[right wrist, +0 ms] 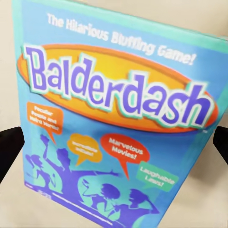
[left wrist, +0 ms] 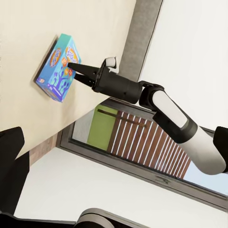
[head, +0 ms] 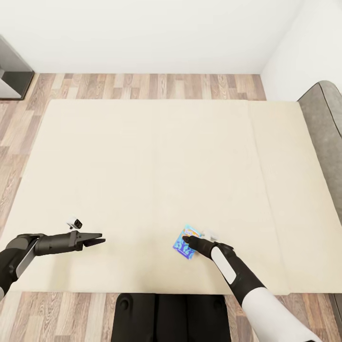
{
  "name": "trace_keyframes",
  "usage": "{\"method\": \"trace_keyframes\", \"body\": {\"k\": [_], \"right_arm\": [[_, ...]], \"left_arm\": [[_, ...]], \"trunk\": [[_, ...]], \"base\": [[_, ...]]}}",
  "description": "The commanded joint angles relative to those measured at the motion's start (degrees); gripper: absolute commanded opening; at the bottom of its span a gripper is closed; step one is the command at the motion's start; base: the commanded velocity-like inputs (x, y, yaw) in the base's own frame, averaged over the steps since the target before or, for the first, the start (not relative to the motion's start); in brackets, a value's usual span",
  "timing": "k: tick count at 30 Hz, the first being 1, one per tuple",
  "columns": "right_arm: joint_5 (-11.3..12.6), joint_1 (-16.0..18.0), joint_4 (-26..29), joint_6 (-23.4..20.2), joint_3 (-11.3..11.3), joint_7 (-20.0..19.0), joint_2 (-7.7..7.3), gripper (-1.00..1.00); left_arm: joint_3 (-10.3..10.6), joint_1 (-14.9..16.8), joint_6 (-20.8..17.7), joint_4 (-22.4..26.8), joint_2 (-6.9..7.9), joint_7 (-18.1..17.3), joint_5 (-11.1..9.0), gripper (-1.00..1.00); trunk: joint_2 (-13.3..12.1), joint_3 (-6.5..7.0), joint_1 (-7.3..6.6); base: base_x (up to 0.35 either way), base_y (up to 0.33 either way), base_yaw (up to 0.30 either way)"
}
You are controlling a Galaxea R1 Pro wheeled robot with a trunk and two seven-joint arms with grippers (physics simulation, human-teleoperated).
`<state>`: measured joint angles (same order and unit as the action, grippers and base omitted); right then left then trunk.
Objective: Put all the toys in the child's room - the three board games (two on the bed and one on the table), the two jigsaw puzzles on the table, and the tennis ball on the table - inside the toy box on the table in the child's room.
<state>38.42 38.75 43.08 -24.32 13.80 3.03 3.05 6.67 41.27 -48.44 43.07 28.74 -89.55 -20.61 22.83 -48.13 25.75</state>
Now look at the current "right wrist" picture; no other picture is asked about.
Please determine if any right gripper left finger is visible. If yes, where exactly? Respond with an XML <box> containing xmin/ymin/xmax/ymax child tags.
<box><xmin>0</xmin><ymin>126</ymin><xmax>25</xmax><ymax>183</ymax></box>

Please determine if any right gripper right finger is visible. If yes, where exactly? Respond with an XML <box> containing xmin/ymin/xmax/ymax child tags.
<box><xmin>213</xmin><ymin>126</ymin><xmax>228</xmax><ymax>164</ymax></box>

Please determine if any board game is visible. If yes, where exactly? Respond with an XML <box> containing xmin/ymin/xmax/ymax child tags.
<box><xmin>12</xmin><ymin>0</ymin><xmax>228</xmax><ymax>228</ymax></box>

